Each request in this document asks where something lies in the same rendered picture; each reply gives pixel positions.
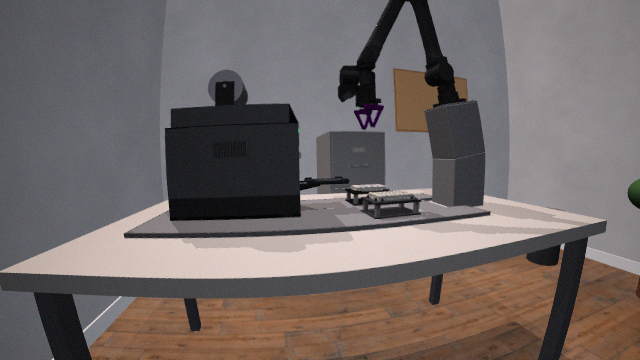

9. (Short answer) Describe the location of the white rectangular plate with grid of square wells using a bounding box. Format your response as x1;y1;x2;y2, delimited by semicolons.
368;191;414;202

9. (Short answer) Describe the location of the black rectangular frame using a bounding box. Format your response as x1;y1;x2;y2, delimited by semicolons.
345;188;393;206

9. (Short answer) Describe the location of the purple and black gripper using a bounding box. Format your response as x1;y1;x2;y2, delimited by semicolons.
354;85;384;130

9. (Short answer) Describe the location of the grey roll on black bracket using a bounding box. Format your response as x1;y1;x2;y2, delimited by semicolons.
208;70;248;105

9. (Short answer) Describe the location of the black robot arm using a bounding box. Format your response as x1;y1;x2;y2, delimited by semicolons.
338;0;466;108

